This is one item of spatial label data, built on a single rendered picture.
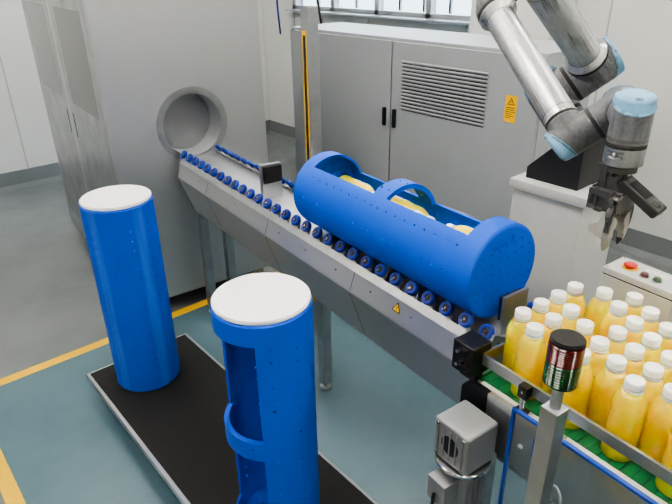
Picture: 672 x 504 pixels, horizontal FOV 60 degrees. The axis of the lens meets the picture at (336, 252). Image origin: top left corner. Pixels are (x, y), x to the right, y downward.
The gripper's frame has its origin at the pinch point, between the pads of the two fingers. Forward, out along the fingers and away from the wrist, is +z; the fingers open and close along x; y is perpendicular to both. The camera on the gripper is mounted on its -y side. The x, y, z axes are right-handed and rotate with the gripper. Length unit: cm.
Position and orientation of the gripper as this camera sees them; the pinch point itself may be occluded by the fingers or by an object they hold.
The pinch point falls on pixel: (613, 243)
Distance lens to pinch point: 162.5
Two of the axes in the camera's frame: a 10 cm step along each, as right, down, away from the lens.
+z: 0.1, 9.0, 4.4
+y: -5.9, -3.5, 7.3
